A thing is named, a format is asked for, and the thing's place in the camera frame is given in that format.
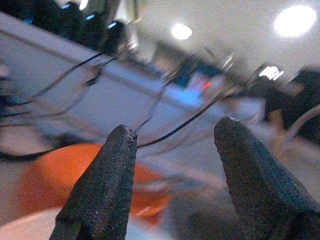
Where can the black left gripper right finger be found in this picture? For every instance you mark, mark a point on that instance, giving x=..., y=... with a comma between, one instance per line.
x=262, y=195

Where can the flat black adapter box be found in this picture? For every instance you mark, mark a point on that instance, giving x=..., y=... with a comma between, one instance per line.
x=300, y=100

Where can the orange bowl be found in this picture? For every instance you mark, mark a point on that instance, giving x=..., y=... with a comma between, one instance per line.
x=50, y=180

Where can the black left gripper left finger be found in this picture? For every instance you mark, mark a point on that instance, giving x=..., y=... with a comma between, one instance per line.
x=100, y=195

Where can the white bowl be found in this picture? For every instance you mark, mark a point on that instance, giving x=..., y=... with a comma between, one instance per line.
x=25, y=225

